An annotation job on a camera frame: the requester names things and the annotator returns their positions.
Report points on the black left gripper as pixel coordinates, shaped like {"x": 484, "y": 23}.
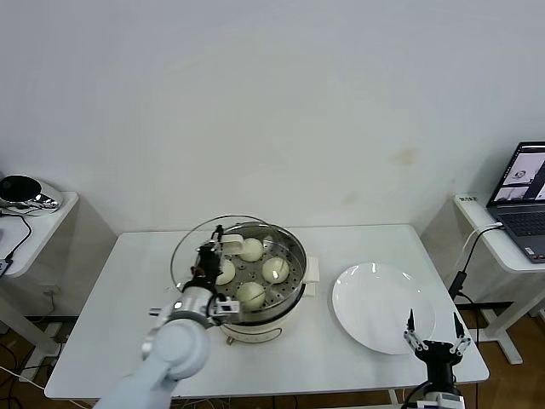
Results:
{"x": 208, "y": 268}

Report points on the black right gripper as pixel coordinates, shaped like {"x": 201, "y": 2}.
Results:
{"x": 440, "y": 358}

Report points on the round glass pot lid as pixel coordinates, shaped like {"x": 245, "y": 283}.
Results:
{"x": 234, "y": 245}

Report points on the white steamed baozi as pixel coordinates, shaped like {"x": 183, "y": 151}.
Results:
{"x": 253, "y": 249}
{"x": 229, "y": 272}
{"x": 250, "y": 296}
{"x": 275, "y": 271}

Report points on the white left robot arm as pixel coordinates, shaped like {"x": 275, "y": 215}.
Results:
{"x": 179, "y": 341}

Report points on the perforated steel steamer basket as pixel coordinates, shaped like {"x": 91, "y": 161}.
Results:
{"x": 296, "y": 255}

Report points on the round white plate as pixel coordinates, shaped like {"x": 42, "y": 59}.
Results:
{"x": 374, "y": 307}

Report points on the white work table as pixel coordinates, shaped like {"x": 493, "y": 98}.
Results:
{"x": 127, "y": 264}

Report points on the cream electric cooking pot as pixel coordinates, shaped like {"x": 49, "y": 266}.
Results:
{"x": 255, "y": 332}

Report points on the white side table with laptop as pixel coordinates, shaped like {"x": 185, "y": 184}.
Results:
{"x": 502, "y": 255}

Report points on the grey open laptop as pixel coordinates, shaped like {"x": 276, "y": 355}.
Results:
{"x": 523, "y": 226}

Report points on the small white label sticker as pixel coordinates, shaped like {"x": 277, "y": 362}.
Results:
{"x": 468, "y": 199}

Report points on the white side table with device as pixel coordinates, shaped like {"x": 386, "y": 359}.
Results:
{"x": 42, "y": 238}

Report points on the chrome and black device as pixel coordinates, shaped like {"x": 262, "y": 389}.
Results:
{"x": 17, "y": 187}

